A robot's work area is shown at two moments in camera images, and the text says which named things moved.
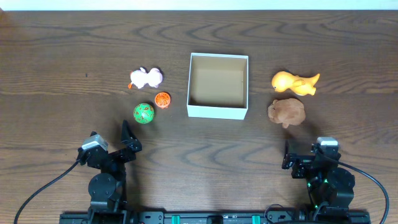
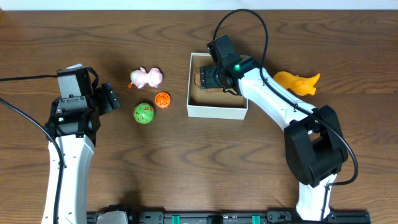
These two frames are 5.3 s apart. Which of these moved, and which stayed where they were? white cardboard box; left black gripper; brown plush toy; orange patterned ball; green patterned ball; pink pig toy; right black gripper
Moved: brown plush toy; right black gripper; left black gripper
Stayed: pink pig toy; green patterned ball; orange patterned ball; white cardboard box
